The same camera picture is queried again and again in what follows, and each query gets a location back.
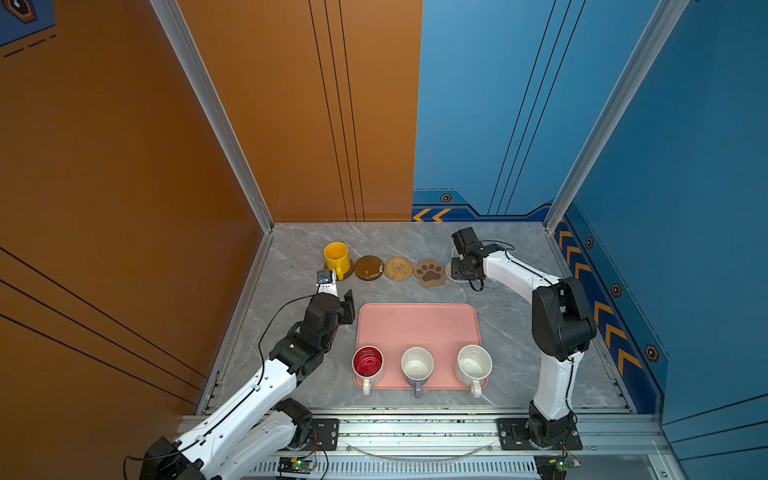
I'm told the cork paw print coaster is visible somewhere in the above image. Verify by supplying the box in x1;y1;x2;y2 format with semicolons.
413;259;446;288

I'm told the glossy round wooden coaster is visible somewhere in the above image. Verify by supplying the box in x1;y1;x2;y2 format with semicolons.
353;255;384;281

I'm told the yellow mug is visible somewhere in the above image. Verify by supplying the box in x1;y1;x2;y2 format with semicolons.
323;242;352;265

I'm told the woven rattan round coaster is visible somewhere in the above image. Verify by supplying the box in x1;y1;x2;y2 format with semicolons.
384;257;414;281

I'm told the light blue woven coaster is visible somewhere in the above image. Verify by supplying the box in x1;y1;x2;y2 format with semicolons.
482;276;502;289

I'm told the matte round wooden coaster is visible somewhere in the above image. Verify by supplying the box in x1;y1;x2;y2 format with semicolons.
323;261;355;281

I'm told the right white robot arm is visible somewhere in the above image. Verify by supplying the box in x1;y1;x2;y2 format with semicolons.
452;227;597;450

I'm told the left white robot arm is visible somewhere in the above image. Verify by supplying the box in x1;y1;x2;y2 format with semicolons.
137;287;356;479

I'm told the red inside white mug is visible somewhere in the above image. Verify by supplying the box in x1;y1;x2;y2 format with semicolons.
352;345;384;396

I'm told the pink rectangular tray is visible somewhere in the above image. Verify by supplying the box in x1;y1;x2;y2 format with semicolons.
356;303;482;391

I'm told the left circuit board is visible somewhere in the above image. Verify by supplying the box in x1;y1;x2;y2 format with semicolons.
277;457;317;479

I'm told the circuit board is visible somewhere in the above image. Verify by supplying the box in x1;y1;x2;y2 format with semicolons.
277;457;317;479
534;456;581;480

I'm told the right circuit board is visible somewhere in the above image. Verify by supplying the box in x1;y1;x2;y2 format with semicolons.
534;456;581;480

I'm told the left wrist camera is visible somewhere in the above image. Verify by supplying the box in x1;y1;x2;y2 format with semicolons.
316;269;338;296

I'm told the purple handled white mug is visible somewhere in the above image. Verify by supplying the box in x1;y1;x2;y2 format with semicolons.
401;346;435;399

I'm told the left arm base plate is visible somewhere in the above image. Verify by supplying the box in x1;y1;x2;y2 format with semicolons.
287;418;340;452

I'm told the aluminium front rail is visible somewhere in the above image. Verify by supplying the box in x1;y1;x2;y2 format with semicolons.
241;410;686;479

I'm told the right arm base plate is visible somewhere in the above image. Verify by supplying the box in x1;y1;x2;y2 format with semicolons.
496;417;584;452

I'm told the aluminium corner post left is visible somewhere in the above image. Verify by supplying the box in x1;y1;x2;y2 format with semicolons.
150;0;274;234

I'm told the aluminium corner post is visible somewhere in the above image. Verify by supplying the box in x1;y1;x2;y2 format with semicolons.
543;0;689;234
150;0;274;234

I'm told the aluminium corner post right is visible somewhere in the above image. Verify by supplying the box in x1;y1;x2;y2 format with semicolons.
543;0;689;234

